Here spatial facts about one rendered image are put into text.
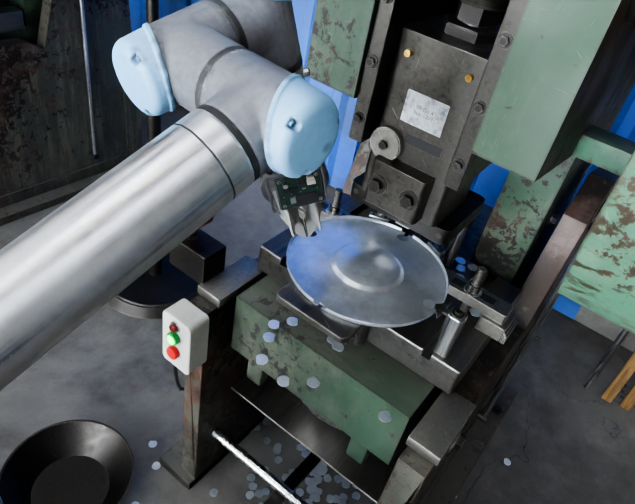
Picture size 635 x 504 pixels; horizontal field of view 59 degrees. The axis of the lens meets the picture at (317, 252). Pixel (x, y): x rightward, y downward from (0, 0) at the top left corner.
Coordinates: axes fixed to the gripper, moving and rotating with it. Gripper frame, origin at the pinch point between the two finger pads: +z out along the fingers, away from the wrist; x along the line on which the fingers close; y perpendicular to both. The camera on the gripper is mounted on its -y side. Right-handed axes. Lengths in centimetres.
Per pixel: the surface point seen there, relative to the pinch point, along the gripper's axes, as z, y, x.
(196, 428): 61, -13, -34
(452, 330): 24.4, 5.1, 19.7
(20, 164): 47, -133, -95
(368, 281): 18.6, -4.6, 8.5
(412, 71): -11.8, -14.8, 20.8
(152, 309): 78, -73, -53
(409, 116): -5.3, -13.5, 19.6
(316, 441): 64, -4, -8
